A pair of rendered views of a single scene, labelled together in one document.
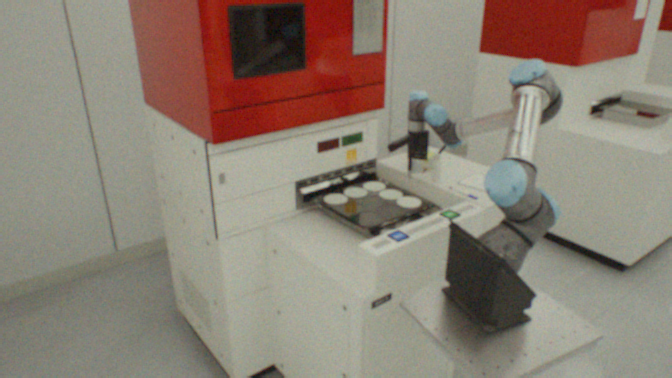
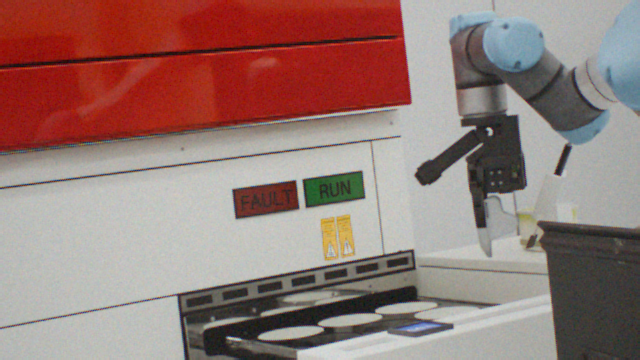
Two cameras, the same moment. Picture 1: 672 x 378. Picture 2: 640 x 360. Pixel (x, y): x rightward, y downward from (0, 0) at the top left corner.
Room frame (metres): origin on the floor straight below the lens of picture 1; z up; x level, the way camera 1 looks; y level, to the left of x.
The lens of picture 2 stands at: (0.07, -0.26, 1.21)
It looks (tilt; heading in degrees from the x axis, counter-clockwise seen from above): 3 degrees down; 6
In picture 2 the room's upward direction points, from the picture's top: 7 degrees counter-clockwise
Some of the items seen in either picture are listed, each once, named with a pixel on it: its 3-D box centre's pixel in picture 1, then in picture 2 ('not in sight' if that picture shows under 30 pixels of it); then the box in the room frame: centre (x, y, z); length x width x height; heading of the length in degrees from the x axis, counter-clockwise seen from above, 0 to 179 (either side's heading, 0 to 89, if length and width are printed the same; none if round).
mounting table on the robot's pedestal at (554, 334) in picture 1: (490, 330); not in sight; (1.24, -0.48, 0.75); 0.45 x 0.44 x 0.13; 28
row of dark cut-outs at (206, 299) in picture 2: (337, 173); (302, 280); (2.04, 0.00, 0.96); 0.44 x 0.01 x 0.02; 127
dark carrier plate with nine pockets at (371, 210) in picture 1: (372, 201); (389, 327); (1.88, -0.15, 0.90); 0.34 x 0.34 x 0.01; 37
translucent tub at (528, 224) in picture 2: (428, 161); (548, 227); (2.08, -0.41, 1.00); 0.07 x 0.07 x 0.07; 26
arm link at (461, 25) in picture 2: (418, 106); (477, 50); (1.92, -0.32, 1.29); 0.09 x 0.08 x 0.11; 22
